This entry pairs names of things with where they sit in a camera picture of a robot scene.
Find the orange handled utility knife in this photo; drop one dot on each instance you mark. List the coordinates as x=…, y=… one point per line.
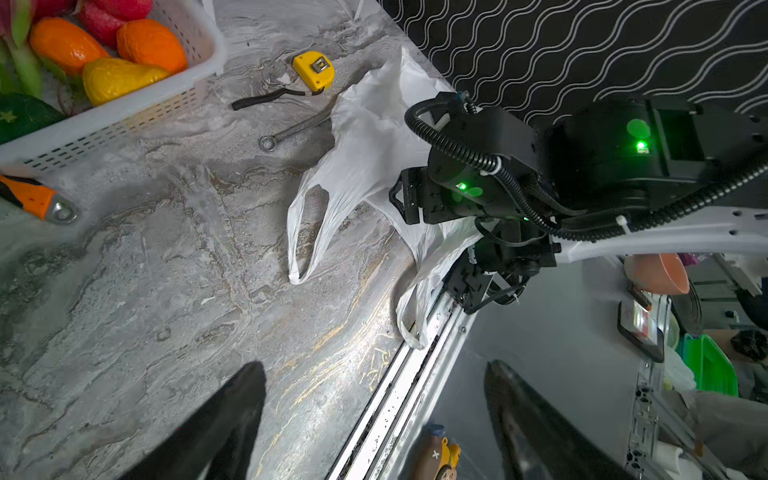
x=38, y=200

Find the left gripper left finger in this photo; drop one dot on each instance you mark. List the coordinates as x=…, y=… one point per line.
x=217, y=440

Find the cartoon figure sticker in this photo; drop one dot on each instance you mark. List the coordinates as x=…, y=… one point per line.
x=438, y=458

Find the white plastic fruit basket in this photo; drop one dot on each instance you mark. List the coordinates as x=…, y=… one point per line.
x=74, y=86

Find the white plastic grocery bag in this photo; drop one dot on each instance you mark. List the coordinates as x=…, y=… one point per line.
x=372, y=146

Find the yellow tape measure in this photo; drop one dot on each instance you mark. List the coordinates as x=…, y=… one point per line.
x=315, y=70

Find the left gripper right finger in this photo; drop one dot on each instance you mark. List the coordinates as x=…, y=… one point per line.
x=534, y=439

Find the metal wrench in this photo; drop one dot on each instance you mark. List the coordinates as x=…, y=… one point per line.
x=310, y=115

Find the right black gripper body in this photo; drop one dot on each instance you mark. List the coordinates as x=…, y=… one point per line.
x=418, y=199

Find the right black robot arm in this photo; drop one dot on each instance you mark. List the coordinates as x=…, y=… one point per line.
x=633, y=176

